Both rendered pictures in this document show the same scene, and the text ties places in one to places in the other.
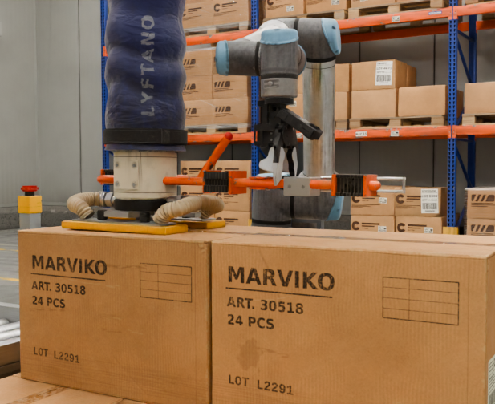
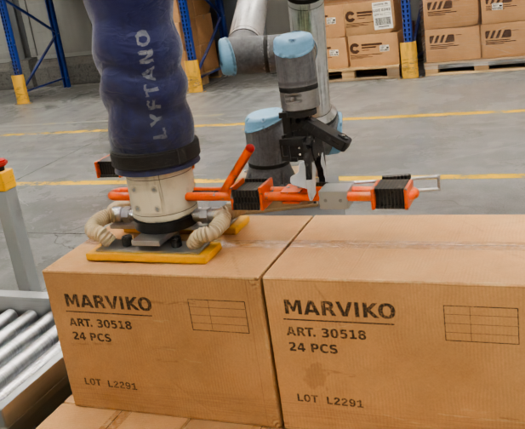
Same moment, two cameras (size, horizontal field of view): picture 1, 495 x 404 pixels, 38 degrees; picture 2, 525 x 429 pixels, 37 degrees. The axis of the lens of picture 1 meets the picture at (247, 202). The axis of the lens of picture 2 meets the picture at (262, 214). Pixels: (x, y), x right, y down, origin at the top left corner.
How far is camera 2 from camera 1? 0.58 m
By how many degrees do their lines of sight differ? 17
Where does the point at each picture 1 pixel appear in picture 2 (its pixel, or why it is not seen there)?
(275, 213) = (274, 157)
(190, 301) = (248, 333)
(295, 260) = (353, 293)
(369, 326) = (433, 348)
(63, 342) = (116, 372)
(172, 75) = (177, 88)
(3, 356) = (47, 381)
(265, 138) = (293, 152)
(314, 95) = not seen: hidden behind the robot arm
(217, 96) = not seen: outside the picture
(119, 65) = (119, 88)
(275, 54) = (294, 67)
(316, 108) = not seen: hidden behind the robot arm
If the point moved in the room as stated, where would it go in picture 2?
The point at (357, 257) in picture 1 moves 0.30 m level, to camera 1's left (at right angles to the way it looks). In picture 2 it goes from (416, 288) to (275, 316)
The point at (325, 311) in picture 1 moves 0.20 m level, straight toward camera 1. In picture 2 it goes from (388, 336) to (407, 385)
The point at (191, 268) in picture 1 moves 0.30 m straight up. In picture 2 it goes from (244, 302) to (224, 178)
